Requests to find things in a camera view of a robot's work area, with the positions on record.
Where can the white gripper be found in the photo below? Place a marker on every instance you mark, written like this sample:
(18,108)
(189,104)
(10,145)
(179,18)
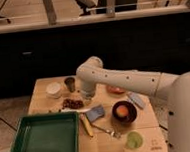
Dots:
(88,92)

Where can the blue sponge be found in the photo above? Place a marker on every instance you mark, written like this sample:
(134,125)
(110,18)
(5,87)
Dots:
(94,113)

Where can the dark bowl with orange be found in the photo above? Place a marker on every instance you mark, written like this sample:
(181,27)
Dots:
(124,112)

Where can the dark metal cup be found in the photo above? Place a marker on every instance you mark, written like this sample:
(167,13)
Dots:
(70,84)

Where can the green plastic tray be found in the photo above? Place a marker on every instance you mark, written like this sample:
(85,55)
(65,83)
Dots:
(55,132)

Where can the orange red plate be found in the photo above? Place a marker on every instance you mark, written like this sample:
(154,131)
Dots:
(115,90)

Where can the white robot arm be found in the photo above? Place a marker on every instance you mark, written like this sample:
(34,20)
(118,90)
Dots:
(174,88)

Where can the green plastic cup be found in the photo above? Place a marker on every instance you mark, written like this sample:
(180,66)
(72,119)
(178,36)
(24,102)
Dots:
(134,140)

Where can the metal fork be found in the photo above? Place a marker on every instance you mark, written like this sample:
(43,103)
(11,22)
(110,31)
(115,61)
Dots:
(112,133)

